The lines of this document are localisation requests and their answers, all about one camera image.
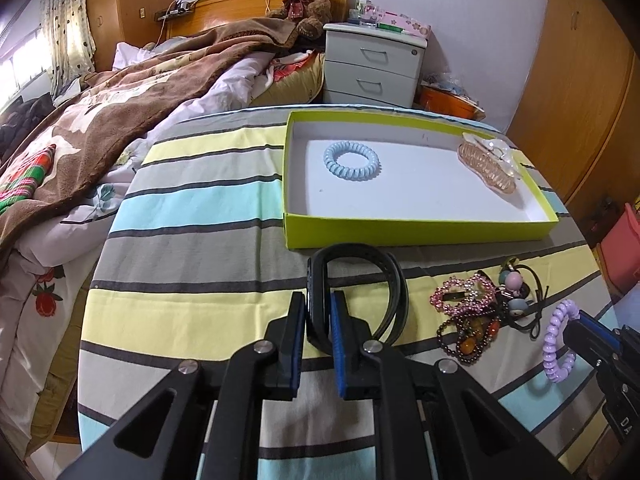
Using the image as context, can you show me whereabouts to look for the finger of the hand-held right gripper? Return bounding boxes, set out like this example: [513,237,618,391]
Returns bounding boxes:
[565,316,626,368]

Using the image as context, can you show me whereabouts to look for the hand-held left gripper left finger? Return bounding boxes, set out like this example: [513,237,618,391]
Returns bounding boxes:
[57,291,307,480]

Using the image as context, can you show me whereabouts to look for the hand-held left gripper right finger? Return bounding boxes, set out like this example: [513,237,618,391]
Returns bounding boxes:
[329,291,573,480]

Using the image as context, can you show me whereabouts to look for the purple spiral hair tie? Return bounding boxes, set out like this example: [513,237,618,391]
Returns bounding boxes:
[542,299,581,386]

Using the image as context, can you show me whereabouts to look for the black headband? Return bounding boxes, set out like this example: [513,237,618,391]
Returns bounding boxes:
[305,242,410,353]

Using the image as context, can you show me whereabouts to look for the black hair tie colourful balls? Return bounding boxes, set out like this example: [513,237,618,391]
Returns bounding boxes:
[499,256,551,338]

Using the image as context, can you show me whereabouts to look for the dark red bead bracelet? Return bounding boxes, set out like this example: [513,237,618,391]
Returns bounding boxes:
[436,305,503,366]

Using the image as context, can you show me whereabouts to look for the green cardboard box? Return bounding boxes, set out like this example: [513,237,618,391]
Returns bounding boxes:
[282,110,560,250]

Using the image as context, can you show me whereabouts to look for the pink plastic container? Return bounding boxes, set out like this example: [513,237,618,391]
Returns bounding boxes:
[600,202,640,296]

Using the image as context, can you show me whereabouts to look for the striped cloth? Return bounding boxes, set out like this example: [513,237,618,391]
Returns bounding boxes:
[77,105,618,480]

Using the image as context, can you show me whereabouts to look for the pink hair claw clip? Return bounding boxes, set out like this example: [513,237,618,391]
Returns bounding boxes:
[457,140,517,194]

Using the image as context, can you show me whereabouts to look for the clear hair claw clip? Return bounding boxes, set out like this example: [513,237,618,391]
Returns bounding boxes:
[462,131,523,181]

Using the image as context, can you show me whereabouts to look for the wooden wardrobe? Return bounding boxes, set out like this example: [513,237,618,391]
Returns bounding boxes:
[505,0,640,211]

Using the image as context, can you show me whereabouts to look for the yellow pillow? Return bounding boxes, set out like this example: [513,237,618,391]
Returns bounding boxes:
[250,50,326,108]

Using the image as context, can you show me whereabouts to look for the white floral duvet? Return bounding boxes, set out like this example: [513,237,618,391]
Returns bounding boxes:
[0,42,286,456]

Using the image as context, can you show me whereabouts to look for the orange box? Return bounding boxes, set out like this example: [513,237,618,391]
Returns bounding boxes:
[419,85,486,121]

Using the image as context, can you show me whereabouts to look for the white nightstand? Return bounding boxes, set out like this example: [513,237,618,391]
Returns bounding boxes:
[322,22,431,108]

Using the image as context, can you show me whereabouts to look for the clear plastic bag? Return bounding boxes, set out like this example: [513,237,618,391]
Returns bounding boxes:
[422,72,473,98]

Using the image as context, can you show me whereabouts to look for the brown blanket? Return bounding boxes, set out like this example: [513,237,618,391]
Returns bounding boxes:
[0,17,301,256]

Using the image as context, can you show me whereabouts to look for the red green plaid cushion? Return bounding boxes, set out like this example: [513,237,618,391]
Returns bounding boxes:
[0,144,57,211]

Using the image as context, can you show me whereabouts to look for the pink floral box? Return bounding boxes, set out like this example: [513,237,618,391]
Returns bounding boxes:
[380,12,432,38]

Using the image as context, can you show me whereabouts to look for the clear plastic container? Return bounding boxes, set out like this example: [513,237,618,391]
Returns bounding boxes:
[350,0,386,26]

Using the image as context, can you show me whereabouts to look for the brown teddy bear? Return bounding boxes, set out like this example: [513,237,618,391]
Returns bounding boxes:
[265,0,333,40]

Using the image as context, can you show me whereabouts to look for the wooden headboard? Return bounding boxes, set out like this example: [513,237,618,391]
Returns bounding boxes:
[160,0,351,41]

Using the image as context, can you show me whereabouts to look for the power strip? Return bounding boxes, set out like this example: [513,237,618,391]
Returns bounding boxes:
[157,2,196,21]

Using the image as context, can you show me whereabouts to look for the wooden corner cabinet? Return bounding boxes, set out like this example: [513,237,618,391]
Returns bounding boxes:
[85,0,176,73]

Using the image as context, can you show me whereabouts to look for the patterned curtain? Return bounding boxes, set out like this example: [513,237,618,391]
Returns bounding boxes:
[40,0,96,96]

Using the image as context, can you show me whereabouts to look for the window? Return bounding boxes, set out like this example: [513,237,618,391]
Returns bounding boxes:
[0,15,56,111]

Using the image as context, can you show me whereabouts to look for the blue spiral hair tie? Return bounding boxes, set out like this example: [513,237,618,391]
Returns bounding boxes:
[322,141,381,179]

